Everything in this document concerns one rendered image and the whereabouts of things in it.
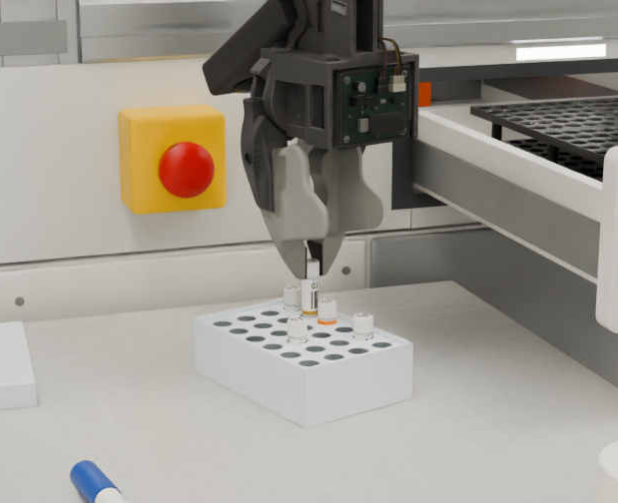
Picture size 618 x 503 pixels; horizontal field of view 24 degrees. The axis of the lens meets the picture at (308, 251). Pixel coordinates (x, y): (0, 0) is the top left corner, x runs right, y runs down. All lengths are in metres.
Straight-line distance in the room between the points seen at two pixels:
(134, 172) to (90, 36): 0.11
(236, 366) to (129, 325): 0.16
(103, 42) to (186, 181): 0.12
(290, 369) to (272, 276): 0.28
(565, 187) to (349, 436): 0.22
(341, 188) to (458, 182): 0.16
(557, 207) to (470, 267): 0.27
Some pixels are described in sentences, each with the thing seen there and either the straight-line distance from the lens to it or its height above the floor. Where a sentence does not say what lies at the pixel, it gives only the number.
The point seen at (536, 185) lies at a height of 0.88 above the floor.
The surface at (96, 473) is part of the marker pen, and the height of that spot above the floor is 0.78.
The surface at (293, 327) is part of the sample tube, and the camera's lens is 0.91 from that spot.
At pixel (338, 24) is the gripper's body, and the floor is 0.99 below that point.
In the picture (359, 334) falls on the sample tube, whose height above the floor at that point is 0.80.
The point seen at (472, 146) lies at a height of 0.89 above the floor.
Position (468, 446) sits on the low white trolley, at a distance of 0.85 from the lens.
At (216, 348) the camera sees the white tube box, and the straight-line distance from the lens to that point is 0.94.
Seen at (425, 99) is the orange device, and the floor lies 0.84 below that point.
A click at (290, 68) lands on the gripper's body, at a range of 0.89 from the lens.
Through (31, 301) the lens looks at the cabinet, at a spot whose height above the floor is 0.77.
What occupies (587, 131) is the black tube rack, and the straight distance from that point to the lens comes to 1.07.
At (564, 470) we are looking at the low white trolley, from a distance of 0.83.
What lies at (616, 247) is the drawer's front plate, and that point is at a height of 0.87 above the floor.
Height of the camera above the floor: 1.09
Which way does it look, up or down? 15 degrees down
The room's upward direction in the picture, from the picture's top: straight up
